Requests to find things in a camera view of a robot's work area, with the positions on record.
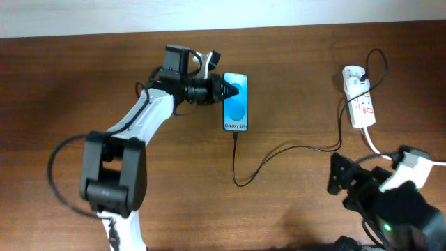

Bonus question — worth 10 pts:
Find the blue smartphone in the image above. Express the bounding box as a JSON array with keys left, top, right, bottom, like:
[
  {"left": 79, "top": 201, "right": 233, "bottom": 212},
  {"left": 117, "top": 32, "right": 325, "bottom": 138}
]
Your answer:
[{"left": 223, "top": 72, "right": 248, "bottom": 132}]

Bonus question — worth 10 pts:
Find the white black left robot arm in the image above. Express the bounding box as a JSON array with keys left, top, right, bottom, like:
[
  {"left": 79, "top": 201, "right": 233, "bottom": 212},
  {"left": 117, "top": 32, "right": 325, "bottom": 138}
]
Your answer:
[{"left": 80, "top": 45, "right": 240, "bottom": 250}]

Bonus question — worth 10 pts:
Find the white USB charger plug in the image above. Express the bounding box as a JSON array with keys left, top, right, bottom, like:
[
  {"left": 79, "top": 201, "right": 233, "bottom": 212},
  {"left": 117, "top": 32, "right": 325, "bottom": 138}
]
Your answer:
[{"left": 344, "top": 77, "right": 370, "bottom": 96}]

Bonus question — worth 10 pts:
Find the white power strip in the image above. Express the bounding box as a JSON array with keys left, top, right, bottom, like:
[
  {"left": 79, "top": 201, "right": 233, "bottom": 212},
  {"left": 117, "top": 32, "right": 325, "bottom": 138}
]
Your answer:
[{"left": 342, "top": 66, "right": 376, "bottom": 128}]

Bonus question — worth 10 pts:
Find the black USB charging cable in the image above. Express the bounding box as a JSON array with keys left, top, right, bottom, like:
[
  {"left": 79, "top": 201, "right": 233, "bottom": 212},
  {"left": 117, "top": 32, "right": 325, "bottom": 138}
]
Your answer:
[{"left": 231, "top": 47, "right": 389, "bottom": 188}]

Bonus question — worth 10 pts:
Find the white power strip cord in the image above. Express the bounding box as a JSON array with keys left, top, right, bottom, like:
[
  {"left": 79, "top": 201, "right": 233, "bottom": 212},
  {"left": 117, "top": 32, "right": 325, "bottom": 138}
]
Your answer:
[{"left": 360, "top": 126, "right": 446, "bottom": 167}]

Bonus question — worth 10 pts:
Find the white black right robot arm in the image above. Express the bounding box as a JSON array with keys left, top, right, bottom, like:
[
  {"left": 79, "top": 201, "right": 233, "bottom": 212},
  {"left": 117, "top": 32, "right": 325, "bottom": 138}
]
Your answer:
[{"left": 327, "top": 146, "right": 445, "bottom": 250}]

